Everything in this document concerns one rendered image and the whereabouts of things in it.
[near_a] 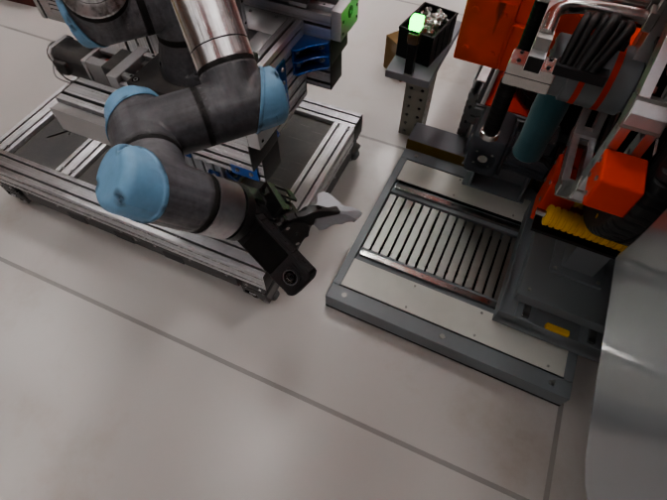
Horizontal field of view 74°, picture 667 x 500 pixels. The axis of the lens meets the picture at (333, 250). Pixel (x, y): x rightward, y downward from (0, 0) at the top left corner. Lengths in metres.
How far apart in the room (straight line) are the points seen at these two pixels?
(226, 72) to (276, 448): 1.16
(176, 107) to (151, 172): 0.11
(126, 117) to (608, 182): 0.76
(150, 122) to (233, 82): 0.11
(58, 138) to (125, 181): 1.67
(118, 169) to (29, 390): 1.38
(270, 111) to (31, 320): 1.49
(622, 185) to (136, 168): 0.77
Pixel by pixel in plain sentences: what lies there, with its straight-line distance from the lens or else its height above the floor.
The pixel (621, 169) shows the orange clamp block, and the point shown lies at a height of 0.88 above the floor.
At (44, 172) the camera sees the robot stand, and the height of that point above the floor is 0.21.
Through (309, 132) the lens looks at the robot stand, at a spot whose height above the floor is 0.21.
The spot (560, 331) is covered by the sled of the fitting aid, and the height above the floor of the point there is 0.18.
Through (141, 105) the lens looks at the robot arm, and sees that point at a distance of 0.59.
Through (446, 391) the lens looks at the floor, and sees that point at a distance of 1.57.
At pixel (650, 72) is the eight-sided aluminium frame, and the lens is 0.95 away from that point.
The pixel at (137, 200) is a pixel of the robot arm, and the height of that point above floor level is 1.12.
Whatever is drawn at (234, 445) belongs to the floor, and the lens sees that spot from 1.52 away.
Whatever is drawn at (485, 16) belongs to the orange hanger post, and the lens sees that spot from 1.66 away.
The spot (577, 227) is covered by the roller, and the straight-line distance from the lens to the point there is 1.33.
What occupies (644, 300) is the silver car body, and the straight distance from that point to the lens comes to 0.81.
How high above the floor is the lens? 1.47
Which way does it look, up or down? 57 degrees down
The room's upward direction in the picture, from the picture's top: straight up
